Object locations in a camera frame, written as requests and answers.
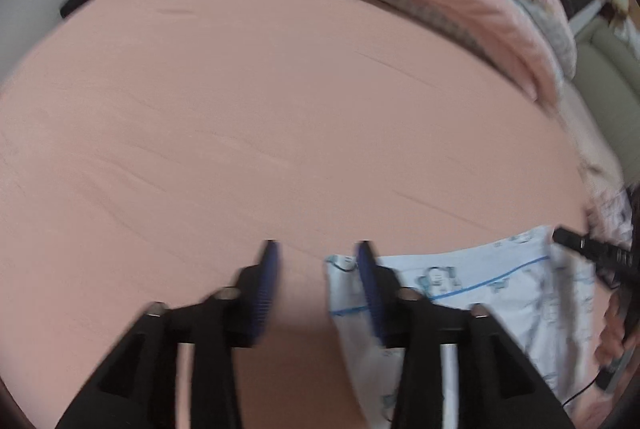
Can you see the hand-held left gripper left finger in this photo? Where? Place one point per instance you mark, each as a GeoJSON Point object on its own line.
{"type": "Point", "coordinates": [265, 289]}

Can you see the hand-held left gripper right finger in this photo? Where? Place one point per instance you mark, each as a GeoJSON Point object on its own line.
{"type": "Point", "coordinates": [370, 289]}

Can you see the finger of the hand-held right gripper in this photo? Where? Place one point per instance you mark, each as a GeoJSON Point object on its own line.
{"type": "Point", "coordinates": [580, 244]}

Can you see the light blue printed pajama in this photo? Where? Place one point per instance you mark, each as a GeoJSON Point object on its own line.
{"type": "Point", "coordinates": [500, 289]}

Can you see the stack of folded clothes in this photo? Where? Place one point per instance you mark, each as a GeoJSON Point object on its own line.
{"type": "Point", "coordinates": [612, 219]}

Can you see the pink bed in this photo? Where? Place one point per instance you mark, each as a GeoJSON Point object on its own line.
{"type": "Point", "coordinates": [250, 109]}

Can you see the grey-green padded headboard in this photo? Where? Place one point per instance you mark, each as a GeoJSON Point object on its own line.
{"type": "Point", "coordinates": [610, 54]}

